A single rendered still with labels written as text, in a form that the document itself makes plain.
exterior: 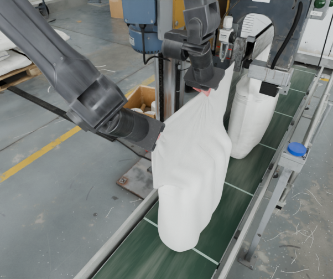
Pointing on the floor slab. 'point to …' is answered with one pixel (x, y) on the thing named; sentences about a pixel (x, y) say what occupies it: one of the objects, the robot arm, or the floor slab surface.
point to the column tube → (168, 86)
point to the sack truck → (44, 11)
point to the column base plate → (139, 177)
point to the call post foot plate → (246, 260)
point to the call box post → (269, 211)
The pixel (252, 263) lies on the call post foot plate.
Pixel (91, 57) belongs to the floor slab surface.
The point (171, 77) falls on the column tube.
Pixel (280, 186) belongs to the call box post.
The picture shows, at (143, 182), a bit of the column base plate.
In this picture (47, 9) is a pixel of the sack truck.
